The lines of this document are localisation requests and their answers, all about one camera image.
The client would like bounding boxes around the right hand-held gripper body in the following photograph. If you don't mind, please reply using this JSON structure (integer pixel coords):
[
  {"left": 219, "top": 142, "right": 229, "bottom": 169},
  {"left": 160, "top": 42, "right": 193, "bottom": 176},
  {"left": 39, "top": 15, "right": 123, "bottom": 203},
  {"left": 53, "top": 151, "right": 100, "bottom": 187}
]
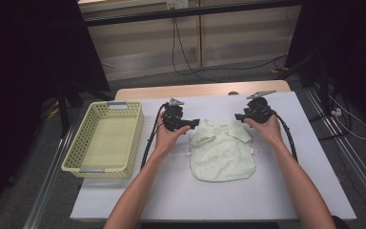
[{"left": 242, "top": 90, "right": 277, "bottom": 124}]

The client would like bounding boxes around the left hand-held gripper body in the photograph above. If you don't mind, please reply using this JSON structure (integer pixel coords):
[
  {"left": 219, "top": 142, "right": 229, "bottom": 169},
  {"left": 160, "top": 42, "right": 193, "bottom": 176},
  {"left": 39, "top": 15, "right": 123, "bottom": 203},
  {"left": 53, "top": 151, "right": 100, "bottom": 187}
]
[{"left": 162, "top": 97, "right": 192, "bottom": 132}]

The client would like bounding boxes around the pale green baby shirt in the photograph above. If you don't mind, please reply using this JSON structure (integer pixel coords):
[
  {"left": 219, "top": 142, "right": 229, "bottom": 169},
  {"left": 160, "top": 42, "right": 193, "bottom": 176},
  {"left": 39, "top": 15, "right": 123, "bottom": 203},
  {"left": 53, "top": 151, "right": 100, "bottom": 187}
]
[{"left": 189, "top": 118, "right": 261, "bottom": 183}]

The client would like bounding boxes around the cream perforated plastic basket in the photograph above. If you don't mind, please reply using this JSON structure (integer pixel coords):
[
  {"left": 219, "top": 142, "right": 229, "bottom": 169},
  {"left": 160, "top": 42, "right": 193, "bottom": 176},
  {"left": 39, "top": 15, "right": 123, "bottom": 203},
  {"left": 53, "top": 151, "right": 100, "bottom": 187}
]
[{"left": 61, "top": 100, "right": 145, "bottom": 179}]

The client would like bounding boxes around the person's left hand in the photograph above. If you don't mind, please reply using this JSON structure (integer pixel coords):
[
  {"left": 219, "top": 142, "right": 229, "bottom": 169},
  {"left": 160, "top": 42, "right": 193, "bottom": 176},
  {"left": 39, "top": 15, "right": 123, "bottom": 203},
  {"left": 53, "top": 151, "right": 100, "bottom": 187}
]
[{"left": 154, "top": 113, "right": 192, "bottom": 156}]

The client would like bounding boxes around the person's right hand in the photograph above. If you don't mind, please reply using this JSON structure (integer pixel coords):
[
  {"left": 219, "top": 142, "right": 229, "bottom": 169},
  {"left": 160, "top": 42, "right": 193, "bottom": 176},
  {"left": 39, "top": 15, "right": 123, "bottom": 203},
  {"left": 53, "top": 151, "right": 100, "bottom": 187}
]
[{"left": 243, "top": 114, "right": 284, "bottom": 148}]

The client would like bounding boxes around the black stand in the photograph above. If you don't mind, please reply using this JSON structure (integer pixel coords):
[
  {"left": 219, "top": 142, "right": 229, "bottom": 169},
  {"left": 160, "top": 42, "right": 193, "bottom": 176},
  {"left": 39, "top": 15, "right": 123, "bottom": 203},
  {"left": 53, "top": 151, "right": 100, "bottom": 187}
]
[
  {"left": 279, "top": 51, "right": 352, "bottom": 141},
  {"left": 56, "top": 80, "right": 115, "bottom": 138}
]

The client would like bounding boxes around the black horizontal bar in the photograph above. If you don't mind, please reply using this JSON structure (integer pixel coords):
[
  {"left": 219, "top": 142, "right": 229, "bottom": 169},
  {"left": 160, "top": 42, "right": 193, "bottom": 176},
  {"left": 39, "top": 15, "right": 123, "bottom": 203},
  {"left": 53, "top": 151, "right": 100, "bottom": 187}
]
[{"left": 84, "top": 0, "right": 303, "bottom": 27}]

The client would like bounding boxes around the white power strip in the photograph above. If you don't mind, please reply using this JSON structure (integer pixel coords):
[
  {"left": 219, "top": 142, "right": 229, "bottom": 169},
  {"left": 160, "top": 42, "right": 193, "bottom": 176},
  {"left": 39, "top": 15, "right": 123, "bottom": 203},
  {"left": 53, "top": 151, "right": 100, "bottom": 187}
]
[{"left": 166, "top": 0, "right": 189, "bottom": 10}]

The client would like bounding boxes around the black curtain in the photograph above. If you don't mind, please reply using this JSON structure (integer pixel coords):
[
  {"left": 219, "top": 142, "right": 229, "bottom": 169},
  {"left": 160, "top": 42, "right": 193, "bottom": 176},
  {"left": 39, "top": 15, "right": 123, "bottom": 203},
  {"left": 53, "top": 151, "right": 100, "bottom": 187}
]
[
  {"left": 285, "top": 0, "right": 366, "bottom": 128},
  {"left": 0, "top": 0, "right": 111, "bottom": 220}
]

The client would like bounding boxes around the left hand-held gripper cable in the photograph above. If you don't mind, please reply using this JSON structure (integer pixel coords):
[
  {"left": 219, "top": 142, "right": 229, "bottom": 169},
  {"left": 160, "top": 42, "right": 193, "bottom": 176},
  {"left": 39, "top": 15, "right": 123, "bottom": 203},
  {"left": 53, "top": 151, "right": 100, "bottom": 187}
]
[{"left": 140, "top": 103, "right": 168, "bottom": 170}]

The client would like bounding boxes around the hand-held gripper cable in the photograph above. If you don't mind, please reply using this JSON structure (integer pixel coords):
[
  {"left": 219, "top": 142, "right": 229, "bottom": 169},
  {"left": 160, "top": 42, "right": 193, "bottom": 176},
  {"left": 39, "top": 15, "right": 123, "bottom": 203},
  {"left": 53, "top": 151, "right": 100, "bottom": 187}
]
[
  {"left": 273, "top": 111, "right": 299, "bottom": 163},
  {"left": 140, "top": 103, "right": 168, "bottom": 170}
]

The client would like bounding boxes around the right hand-held gripper cable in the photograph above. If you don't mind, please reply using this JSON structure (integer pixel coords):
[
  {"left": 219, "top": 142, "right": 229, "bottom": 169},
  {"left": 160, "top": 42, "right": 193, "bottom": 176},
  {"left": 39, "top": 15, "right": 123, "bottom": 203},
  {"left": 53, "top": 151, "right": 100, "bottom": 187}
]
[{"left": 273, "top": 111, "right": 299, "bottom": 163}]

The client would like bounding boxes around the black hanging cable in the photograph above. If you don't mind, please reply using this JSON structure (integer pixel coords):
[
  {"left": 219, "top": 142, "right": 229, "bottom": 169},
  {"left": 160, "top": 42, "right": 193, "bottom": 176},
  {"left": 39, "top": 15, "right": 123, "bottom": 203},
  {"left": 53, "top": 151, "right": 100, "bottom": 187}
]
[
  {"left": 171, "top": 17, "right": 225, "bottom": 84},
  {"left": 173, "top": 17, "right": 289, "bottom": 73}
]

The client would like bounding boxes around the white floor cable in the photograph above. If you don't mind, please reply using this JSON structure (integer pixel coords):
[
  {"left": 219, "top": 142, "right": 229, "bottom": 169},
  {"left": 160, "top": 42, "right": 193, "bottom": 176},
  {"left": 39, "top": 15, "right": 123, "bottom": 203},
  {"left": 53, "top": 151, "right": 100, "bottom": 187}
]
[{"left": 327, "top": 94, "right": 366, "bottom": 141}]

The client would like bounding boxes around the aluminium floor rail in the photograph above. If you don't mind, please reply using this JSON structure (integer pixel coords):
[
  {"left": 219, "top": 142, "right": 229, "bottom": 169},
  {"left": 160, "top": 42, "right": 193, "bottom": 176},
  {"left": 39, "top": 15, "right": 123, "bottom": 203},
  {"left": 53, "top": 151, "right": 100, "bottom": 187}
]
[
  {"left": 23, "top": 123, "right": 77, "bottom": 229},
  {"left": 304, "top": 82, "right": 366, "bottom": 218}
]

